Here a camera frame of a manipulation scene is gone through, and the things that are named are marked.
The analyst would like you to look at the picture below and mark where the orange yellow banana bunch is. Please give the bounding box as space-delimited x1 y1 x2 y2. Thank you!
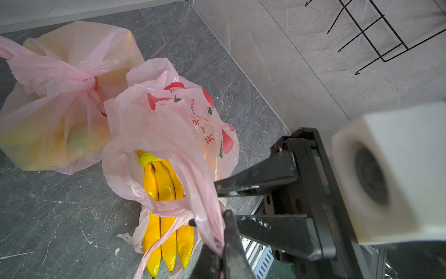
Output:
137 150 195 279

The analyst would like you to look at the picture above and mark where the pink plastic bag front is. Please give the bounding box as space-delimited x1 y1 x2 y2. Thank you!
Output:
1 21 144 175

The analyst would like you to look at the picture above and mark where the black wire hook rack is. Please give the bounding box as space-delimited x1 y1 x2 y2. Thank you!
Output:
303 1 446 76

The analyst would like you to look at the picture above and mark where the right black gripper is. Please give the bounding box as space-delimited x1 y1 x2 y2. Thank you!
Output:
214 127 372 279

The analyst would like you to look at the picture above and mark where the pink strawberry plastic bag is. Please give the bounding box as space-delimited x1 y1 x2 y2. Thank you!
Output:
102 58 239 279

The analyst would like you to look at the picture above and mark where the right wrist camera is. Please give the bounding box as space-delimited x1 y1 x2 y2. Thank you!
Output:
332 101 446 245

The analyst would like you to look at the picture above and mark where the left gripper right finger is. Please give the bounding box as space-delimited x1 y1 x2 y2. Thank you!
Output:
223 210 255 279

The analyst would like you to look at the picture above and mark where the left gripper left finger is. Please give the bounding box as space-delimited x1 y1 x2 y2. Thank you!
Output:
189 245 223 279

